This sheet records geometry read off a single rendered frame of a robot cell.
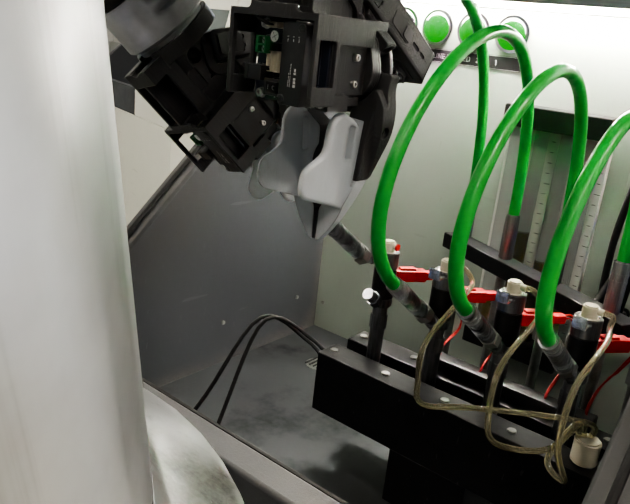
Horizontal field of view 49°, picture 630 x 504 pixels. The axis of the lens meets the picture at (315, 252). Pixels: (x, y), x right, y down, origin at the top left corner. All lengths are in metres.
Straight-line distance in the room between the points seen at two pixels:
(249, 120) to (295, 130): 0.12
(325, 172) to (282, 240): 0.71
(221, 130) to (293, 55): 0.17
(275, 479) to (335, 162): 0.34
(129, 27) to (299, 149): 0.17
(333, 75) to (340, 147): 0.06
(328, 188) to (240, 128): 0.15
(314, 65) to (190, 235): 0.63
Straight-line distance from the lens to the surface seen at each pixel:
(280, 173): 0.47
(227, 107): 0.57
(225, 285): 1.09
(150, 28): 0.56
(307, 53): 0.41
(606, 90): 0.99
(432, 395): 0.80
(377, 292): 0.83
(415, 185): 1.12
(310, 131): 0.48
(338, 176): 0.46
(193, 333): 1.07
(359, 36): 0.43
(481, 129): 0.95
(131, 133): 4.09
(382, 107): 0.45
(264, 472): 0.69
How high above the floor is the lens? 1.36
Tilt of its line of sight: 18 degrees down
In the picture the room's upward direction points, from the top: 6 degrees clockwise
